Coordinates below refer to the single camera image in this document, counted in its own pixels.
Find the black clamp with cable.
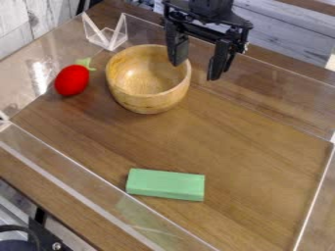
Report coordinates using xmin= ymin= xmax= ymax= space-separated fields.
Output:
xmin=0 ymin=207 xmax=73 ymax=251

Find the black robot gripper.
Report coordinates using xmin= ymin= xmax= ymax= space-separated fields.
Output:
xmin=162 ymin=0 xmax=253 ymax=80

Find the green rectangular block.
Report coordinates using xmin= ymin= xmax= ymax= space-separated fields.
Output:
xmin=125 ymin=169 xmax=205 ymax=201

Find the brown wooden bowl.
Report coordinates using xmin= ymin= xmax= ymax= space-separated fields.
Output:
xmin=105 ymin=44 xmax=192 ymax=115

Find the red toy radish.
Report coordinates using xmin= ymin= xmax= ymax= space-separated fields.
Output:
xmin=53 ymin=58 xmax=96 ymax=96

